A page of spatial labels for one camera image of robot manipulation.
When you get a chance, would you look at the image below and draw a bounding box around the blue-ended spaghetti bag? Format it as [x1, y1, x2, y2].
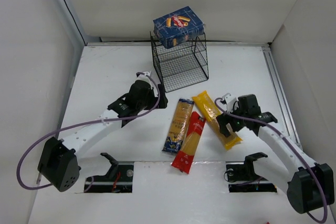
[162, 99, 194, 154]

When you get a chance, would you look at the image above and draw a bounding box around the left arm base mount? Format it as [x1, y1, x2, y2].
[83, 153, 134, 194]

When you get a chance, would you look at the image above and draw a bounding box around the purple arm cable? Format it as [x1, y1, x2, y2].
[16, 71, 161, 190]
[214, 97, 329, 224]

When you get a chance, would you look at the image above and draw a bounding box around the blue Barilla pasta box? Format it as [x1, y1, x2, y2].
[153, 6, 204, 49]

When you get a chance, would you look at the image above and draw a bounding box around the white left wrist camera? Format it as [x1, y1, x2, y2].
[136, 71, 154, 89]

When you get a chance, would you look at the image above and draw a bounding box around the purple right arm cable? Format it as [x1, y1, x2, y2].
[214, 97, 329, 224]

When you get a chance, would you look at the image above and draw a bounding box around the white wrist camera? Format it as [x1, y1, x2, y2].
[222, 93, 239, 113]
[136, 71, 154, 89]

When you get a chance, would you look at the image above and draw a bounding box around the red spaghetti bag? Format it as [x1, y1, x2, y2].
[171, 111, 206, 174]

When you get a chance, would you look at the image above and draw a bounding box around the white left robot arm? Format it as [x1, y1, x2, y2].
[37, 80, 168, 192]

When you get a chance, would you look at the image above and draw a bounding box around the aluminium table edge rail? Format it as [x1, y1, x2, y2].
[261, 44, 303, 150]

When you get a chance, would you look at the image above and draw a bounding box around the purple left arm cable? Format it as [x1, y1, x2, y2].
[16, 71, 161, 190]

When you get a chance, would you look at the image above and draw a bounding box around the black wire mesh shelf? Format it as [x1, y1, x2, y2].
[150, 33, 209, 92]

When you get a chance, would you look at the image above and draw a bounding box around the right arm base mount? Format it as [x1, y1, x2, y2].
[223, 152, 277, 193]

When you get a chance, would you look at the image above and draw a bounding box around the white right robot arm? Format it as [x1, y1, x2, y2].
[214, 93, 335, 223]

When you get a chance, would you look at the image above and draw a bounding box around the yellow spaghetti bag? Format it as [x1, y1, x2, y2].
[192, 91, 243, 150]

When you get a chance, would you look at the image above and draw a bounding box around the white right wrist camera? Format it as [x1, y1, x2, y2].
[222, 93, 239, 113]

